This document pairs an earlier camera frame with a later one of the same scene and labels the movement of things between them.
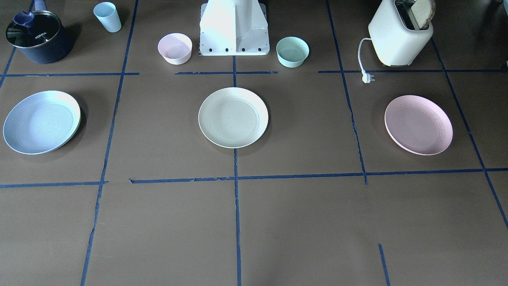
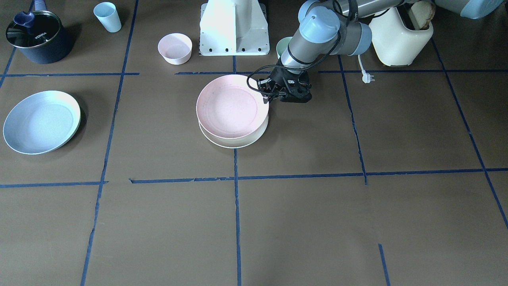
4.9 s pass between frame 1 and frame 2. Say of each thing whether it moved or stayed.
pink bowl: stayed
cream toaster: stayed
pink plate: moved
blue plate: stayed
